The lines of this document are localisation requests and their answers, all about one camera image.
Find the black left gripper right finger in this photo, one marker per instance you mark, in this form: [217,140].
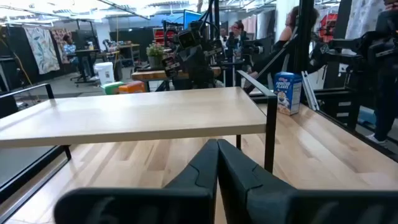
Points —
[248,199]

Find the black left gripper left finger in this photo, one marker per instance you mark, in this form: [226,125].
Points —
[186,199]

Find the blue cereal box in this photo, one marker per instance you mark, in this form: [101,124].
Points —
[287,93]

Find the orange cereal box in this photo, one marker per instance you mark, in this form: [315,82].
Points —
[132,87]

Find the green cereal box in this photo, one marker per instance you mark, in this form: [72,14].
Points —
[112,88]

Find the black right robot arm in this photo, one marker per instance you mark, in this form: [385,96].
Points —
[199,68]

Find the grey metal bars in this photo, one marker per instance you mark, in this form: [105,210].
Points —
[309,90]

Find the wooden table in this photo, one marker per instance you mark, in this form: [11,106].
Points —
[149,74]

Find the small green potted plant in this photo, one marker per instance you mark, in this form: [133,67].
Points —
[155,54]

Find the white bin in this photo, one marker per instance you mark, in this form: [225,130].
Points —
[104,73]

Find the person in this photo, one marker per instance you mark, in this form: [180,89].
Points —
[70,49]
[289,34]
[385,93]
[238,32]

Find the black desk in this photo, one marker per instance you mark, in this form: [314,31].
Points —
[85,56]

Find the blue monitor screen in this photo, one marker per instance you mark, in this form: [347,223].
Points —
[191,18]

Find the red floral cloth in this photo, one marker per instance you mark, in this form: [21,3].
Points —
[60,43]

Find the pale leaf print cloth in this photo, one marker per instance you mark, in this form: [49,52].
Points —
[42,49]

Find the white patterned cloth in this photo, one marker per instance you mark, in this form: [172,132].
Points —
[363,18]

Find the wooden shelf with black frame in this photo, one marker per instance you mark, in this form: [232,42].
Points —
[140,112]

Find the black aluminium table frame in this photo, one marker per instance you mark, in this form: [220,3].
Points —
[353,112]

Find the black camera rig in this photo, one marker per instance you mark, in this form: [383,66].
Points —
[252,48]

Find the black vertical post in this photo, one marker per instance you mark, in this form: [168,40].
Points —
[304,37]

